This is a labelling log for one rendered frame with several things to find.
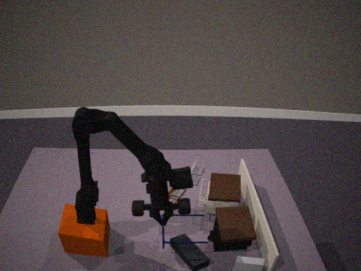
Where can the cream flat panel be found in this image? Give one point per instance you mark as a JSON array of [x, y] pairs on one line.
[[264, 237]]

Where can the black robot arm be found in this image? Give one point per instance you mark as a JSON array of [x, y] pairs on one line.
[[157, 170]]

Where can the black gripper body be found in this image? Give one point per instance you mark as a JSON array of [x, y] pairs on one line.
[[162, 203]]

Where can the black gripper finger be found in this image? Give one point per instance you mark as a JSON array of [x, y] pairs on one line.
[[157, 217], [167, 216]]

